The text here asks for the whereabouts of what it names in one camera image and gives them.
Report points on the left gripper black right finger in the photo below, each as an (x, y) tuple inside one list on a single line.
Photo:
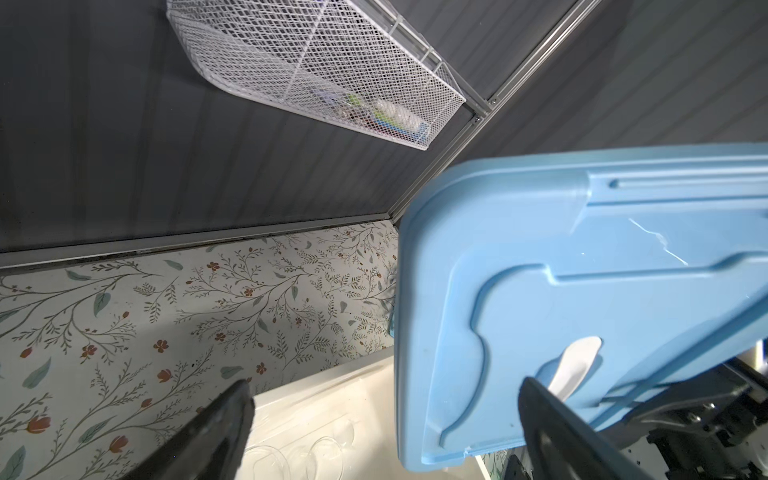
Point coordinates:
[(561, 445)]

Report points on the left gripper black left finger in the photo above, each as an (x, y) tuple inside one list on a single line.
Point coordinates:
[(210, 446)]

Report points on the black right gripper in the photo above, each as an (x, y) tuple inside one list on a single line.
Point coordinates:
[(712, 426)]

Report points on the clear glass flask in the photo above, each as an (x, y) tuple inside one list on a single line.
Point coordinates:
[(329, 457)]

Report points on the white plastic storage bin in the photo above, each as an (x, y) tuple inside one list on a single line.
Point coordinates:
[(356, 399)]

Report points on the blue plastic box lid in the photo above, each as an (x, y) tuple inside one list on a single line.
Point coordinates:
[(607, 275)]

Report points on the clear glass petri dish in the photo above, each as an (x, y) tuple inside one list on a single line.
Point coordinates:
[(264, 462)]

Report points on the white wire mesh basket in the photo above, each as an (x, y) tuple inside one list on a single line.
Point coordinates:
[(358, 65)]

